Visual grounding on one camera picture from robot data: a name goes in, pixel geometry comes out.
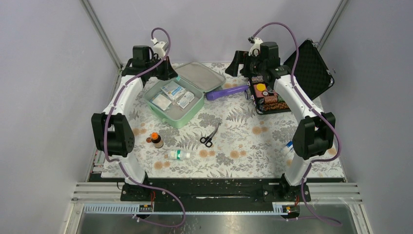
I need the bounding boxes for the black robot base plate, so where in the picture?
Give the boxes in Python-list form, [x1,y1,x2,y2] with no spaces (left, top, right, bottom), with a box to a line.
[120,178,311,212]

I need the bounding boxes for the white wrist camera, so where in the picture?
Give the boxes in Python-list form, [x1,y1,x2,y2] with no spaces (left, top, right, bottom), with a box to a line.
[151,38,169,59]
[248,37,263,56]

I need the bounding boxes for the purple cylindrical tube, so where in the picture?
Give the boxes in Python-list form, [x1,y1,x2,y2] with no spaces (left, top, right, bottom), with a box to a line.
[206,85,249,100]

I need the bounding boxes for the black scissors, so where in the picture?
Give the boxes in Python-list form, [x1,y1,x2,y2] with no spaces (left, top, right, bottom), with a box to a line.
[200,122,222,148]

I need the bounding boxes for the white bottle green label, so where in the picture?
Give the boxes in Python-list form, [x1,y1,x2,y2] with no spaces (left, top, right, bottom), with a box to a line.
[168,150,191,160]

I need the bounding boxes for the black poker chip case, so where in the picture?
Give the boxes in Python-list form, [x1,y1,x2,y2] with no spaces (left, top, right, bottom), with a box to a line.
[244,39,335,115]

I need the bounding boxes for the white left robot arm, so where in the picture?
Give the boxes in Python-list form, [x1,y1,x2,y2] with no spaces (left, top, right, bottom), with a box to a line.
[91,42,177,200]

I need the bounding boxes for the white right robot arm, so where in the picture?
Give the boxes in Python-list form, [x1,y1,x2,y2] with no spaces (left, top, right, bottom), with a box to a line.
[225,42,336,201]

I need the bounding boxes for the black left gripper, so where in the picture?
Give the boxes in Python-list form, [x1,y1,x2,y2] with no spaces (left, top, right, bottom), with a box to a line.
[146,55,178,81]

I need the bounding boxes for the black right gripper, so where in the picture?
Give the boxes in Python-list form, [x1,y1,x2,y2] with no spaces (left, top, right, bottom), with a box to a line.
[225,51,266,78]

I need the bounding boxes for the brown bottle orange cap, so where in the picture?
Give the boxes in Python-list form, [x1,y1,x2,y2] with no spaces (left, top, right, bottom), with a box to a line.
[150,132,164,149]

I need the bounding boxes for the white gauze packet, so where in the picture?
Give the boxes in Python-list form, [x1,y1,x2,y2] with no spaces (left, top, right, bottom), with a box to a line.
[150,94,172,111]

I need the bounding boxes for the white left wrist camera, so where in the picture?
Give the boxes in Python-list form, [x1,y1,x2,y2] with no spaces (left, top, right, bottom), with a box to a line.
[151,38,169,59]

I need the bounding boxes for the mint green medicine case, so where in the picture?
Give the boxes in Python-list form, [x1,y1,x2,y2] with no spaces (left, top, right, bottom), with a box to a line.
[144,62,226,129]

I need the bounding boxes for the blue white wipes packet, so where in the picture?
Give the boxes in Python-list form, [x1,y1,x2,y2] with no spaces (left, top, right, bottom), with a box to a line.
[161,81,186,100]

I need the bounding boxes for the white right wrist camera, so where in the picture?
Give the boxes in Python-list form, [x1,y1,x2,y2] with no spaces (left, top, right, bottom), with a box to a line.
[248,37,263,56]

